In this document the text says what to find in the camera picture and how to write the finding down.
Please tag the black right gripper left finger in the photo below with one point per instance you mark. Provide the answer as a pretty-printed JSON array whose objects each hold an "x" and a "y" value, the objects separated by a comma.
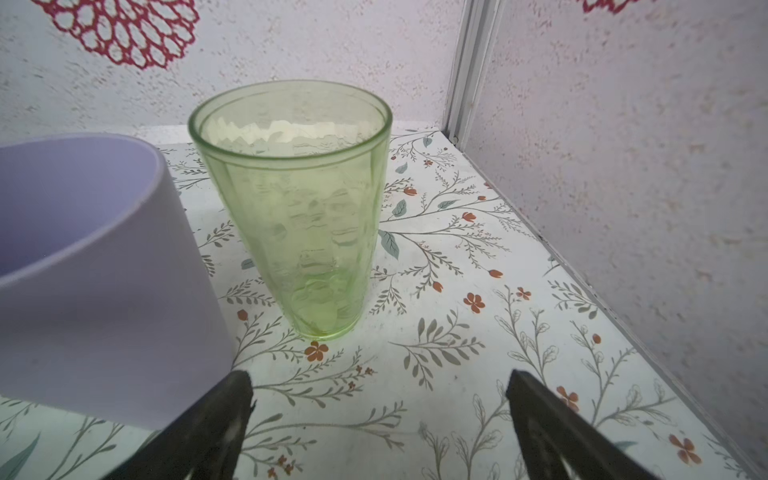
[{"x": 202, "y": 443}]

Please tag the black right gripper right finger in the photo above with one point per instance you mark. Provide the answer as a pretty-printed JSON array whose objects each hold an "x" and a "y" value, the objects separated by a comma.
[{"x": 552, "y": 437}]

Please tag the lavender plastic cup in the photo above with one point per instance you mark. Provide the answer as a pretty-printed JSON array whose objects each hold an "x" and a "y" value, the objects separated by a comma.
[{"x": 106, "y": 307}]

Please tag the tall green glass tumbler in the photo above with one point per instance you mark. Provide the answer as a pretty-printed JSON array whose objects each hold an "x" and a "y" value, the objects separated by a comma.
[{"x": 300, "y": 166}]

